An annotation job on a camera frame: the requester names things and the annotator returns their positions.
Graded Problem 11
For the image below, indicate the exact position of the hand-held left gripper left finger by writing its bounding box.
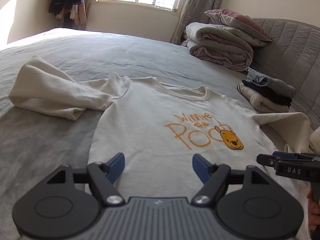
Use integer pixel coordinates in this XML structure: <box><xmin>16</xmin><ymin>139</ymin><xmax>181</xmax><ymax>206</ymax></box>
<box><xmin>46</xmin><ymin>152</ymin><xmax>125</xmax><ymax>207</ymax></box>

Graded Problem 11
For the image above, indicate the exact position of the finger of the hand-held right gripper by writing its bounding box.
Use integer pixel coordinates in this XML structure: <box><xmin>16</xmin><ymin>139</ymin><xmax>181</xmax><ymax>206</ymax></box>
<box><xmin>257</xmin><ymin>154</ymin><xmax>279</xmax><ymax>170</ymax></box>
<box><xmin>272</xmin><ymin>151</ymin><xmax>304</xmax><ymax>160</ymax></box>

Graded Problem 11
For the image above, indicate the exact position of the white printed sweatshirt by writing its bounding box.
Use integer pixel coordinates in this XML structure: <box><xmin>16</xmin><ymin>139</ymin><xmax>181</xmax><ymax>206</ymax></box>
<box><xmin>9</xmin><ymin>55</ymin><xmax>315</xmax><ymax>240</ymax></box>

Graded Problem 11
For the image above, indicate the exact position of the grey quilted headboard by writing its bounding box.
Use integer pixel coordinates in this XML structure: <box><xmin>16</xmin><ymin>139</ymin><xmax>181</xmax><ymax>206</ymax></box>
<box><xmin>250</xmin><ymin>17</ymin><xmax>320</xmax><ymax>130</ymax></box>

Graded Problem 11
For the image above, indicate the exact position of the grey patterned curtain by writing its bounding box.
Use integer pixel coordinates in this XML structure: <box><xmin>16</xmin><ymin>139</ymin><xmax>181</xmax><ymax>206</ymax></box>
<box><xmin>172</xmin><ymin>0</ymin><xmax>225</xmax><ymax>45</ymax></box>

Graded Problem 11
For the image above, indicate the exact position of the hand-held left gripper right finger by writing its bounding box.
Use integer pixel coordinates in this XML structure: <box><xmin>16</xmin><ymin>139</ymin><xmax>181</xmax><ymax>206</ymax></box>
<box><xmin>192</xmin><ymin>154</ymin><xmax>274</xmax><ymax>207</ymax></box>

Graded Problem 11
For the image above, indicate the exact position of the folded grey pink quilt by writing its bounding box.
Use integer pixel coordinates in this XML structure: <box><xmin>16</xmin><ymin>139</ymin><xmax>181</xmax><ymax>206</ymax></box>
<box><xmin>185</xmin><ymin>22</ymin><xmax>254</xmax><ymax>72</ymax></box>

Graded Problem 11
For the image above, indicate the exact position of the bed with grey sheet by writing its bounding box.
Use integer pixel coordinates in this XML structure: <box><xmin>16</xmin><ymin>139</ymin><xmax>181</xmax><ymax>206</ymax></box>
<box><xmin>0</xmin><ymin>27</ymin><xmax>320</xmax><ymax>240</ymax></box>

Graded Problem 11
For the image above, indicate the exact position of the folded grey garment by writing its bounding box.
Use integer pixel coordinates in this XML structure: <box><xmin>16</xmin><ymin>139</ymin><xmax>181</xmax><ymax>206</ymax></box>
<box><xmin>246</xmin><ymin>67</ymin><xmax>297</xmax><ymax>98</ymax></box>

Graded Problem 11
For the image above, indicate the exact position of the white plush toy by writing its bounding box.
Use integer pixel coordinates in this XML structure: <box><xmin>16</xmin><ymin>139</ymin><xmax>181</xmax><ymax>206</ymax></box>
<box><xmin>309</xmin><ymin>127</ymin><xmax>320</xmax><ymax>153</ymax></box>

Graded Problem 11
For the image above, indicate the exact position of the folded beige garment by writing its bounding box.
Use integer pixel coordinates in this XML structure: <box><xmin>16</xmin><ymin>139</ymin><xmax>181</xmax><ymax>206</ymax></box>
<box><xmin>237</xmin><ymin>84</ymin><xmax>289</xmax><ymax>113</ymax></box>

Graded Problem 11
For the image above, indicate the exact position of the person's right hand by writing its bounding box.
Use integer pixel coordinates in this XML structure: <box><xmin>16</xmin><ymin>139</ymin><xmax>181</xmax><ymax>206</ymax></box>
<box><xmin>307</xmin><ymin>187</ymin><xmax>320</xmax><ymax>232</ymax></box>

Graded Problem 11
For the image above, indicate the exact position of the folded black garment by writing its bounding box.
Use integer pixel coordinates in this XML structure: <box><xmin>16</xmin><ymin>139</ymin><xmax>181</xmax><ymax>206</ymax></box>
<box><xmin>241</xmin><ymin>80</ymin><xmax>292</xmax><ymax>109</ymax></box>

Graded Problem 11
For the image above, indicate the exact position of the grey pink pillow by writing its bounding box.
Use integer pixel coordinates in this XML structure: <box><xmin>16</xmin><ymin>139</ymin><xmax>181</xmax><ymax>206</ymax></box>
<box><xmin>204</xmin><ymin>9</ymin><xmax>273</xmax><ymax>47</ymax></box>

